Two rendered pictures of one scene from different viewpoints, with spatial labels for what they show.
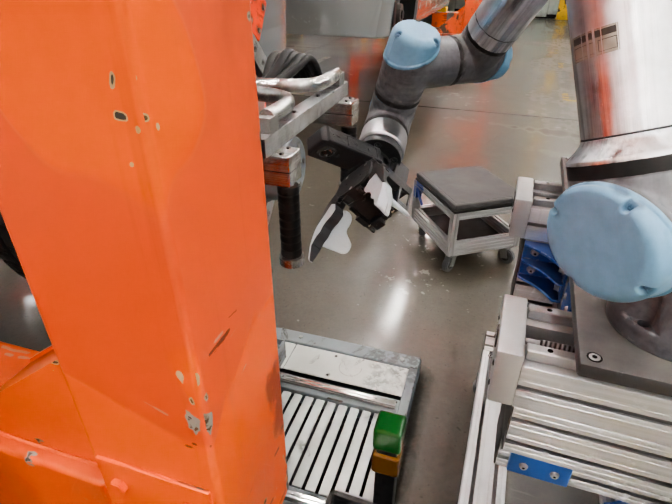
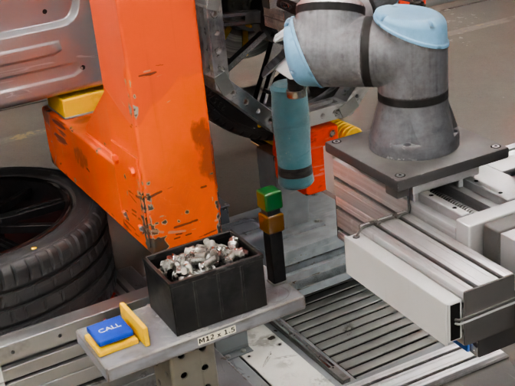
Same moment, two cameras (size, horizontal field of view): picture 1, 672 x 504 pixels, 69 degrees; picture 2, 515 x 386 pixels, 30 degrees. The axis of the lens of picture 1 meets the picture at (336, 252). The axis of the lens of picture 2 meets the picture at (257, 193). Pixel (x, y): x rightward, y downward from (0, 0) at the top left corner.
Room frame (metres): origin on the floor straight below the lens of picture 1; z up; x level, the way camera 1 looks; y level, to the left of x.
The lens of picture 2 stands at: (-0.79, -1.29, 1.43)
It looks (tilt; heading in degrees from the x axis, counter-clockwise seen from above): 24 degrees down; 45
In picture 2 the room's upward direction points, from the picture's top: 6 degrees counter-clockwise
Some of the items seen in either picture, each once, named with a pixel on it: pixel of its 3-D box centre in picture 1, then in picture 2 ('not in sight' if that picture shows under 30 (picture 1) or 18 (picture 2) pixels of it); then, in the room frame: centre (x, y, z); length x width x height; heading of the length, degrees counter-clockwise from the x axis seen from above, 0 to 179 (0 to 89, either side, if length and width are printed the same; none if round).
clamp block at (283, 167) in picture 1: (269, 163); (283, 15); (0.74, 0.11, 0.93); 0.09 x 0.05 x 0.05; 72
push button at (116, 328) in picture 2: not in sight; (109, 333); (0.11, 0.04, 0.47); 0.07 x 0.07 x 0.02; 72
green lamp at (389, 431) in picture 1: (389, 432); (269, 198); (0.46, -0.07, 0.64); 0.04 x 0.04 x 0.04; 72
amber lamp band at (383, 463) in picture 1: (387, 455); (271, 220); (0.46, -0.07, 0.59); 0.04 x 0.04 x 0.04; 72
